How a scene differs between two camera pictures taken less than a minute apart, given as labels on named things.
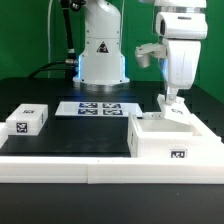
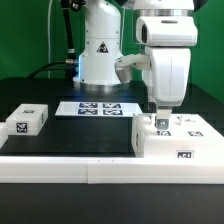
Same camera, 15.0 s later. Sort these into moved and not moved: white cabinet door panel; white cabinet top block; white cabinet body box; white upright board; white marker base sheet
Moved: white cabinet body box; white cabinet door panel
Not moved: white upright board; white cabinet top block; white marker base sheet
